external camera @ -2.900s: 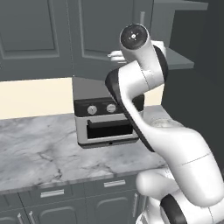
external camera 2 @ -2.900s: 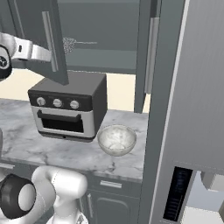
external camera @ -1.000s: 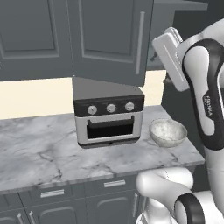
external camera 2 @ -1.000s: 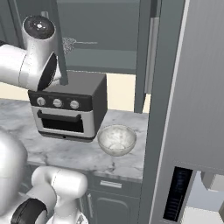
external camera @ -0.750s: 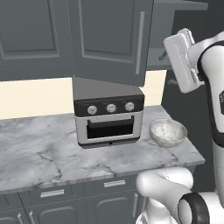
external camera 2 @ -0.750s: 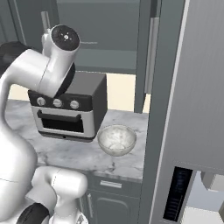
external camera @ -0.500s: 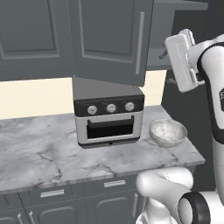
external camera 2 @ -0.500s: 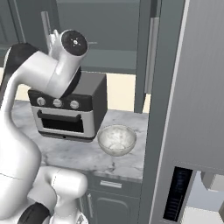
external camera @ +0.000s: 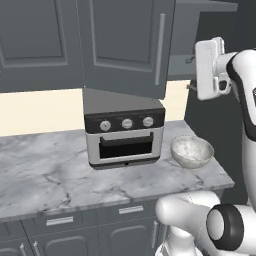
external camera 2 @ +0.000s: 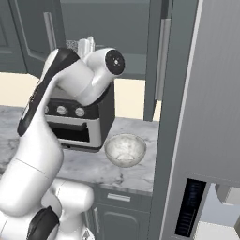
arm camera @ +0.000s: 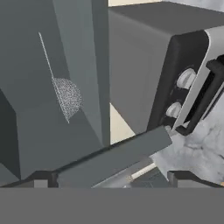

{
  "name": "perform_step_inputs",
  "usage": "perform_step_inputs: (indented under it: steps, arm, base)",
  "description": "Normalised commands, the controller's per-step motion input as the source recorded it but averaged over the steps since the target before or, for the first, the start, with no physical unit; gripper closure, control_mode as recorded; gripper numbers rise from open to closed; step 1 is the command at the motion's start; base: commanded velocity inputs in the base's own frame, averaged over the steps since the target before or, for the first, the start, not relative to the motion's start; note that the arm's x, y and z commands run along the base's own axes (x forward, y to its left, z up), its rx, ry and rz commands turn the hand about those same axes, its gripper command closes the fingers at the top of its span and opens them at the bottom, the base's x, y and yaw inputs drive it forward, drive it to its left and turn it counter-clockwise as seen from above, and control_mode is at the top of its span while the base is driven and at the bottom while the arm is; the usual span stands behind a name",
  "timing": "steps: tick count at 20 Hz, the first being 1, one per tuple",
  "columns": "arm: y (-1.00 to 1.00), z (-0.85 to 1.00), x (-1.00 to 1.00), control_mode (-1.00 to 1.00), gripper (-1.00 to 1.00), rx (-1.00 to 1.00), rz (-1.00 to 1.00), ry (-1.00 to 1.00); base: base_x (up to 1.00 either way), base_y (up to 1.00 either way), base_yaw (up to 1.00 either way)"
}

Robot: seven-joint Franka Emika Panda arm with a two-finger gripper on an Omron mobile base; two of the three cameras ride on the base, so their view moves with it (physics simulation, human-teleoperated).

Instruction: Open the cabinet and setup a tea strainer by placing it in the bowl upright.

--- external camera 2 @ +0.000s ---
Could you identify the grey mesh tea strainer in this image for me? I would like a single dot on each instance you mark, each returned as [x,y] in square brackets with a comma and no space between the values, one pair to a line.
[72,46]

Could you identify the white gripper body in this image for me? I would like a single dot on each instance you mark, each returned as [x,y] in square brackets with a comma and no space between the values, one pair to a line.
[86,47]

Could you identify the grey base cabinet door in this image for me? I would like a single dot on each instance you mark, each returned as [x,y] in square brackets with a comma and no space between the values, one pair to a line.
[122,225]

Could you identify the grey wall cabinet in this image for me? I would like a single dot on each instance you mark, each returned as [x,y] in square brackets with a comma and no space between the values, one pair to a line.
[106,28]

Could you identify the black and silver toaster oven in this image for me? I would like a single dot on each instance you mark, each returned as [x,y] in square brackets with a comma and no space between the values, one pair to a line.
[78,131]

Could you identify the marbled white bowl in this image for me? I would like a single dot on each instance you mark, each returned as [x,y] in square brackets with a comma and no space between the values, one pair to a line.
[125,150]

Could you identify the grey wall cabinet door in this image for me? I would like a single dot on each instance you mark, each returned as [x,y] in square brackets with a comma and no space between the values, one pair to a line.
[31,28]
[151,62]
[9,37]

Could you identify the grey fridge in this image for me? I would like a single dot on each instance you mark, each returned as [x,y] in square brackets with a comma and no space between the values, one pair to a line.
[206,93]

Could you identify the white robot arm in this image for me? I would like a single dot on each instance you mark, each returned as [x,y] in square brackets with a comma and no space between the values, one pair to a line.
[37,156]

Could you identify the grey drawer front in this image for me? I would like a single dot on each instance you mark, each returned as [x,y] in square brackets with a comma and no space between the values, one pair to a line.
[137,200]

